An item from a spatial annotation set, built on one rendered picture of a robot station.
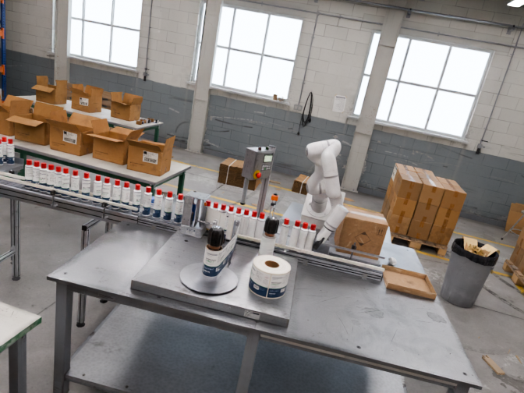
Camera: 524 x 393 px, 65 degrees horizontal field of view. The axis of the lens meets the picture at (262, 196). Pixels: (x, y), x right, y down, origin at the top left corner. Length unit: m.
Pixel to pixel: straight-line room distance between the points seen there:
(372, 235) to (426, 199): 2.91
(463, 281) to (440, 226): 1.38
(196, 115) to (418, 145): 4.27
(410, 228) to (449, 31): 3.56
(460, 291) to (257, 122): 4.95
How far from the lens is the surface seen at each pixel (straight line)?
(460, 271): 4.66
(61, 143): 4.56
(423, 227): 5.87
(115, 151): 4.29
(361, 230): 2.89
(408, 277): 2.94
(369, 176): 7.95
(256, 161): 2.56
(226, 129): 8.27
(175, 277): 2.20
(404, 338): 2.30
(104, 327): 2.93
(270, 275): 2.08
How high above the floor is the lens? 2.01
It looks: 18 degrees down
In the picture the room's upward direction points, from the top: 11 degrees clockwise
